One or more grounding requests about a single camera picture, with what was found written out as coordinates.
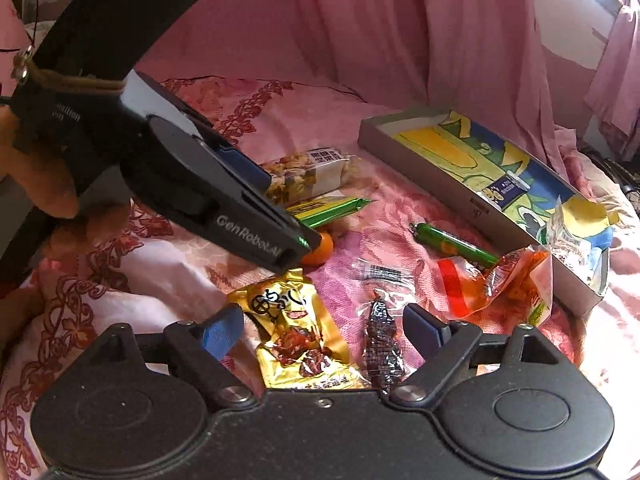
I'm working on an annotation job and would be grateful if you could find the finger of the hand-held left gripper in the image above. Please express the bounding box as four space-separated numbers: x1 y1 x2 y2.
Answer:
125 71 273 196
182 187 323 274

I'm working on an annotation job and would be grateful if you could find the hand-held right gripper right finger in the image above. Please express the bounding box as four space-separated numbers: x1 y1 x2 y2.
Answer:
390 304 561 408

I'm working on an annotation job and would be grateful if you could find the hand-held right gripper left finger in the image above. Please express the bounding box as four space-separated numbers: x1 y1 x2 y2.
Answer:
97 304 256 406

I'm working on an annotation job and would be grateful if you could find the clear dark jerky packet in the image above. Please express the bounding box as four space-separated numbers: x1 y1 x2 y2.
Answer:
350 257 418 396

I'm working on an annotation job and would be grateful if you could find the nut brittle snack packet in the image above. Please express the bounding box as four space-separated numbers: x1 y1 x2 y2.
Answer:
257 147 366 206

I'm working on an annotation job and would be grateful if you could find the gold foil snack packet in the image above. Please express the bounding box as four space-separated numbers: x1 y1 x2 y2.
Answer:
226 267 373 392

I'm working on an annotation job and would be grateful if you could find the small orange tangerine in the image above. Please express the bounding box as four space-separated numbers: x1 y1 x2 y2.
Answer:
300 230 335 267

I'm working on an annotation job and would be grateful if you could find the green foil snack packet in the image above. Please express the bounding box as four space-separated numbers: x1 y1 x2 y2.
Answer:
285 196 375 228

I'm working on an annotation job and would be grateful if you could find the orange transparent snack bag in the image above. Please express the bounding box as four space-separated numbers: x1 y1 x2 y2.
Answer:
436 244 555 333

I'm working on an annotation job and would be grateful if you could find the grey cardboard box colourful lining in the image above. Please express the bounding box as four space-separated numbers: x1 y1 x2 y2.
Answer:
358 106 612 317

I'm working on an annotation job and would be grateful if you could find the person's left hand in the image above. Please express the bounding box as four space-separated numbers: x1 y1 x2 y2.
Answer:
10 152 131 261

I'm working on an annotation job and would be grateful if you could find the green sausage stick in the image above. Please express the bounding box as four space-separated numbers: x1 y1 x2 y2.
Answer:
409 222 501 270

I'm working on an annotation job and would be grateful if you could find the small metal bell charm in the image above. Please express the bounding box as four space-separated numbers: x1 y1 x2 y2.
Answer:
11 45 37 83

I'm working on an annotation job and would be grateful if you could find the pink floral bedsheet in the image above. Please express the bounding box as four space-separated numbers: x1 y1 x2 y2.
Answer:
0 77 640 480

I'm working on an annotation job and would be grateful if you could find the white clear snack packet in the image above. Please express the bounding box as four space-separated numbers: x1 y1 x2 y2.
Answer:
542 197 608 281

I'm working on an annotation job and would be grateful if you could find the pink bed curtain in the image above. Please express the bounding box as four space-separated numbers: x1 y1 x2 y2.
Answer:
135 0 581 171

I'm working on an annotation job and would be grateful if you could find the pink window curtain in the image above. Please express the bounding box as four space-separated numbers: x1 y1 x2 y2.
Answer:
582 5 640 136

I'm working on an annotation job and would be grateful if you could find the brown strap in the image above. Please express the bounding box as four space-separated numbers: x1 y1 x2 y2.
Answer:
29 62 132 95

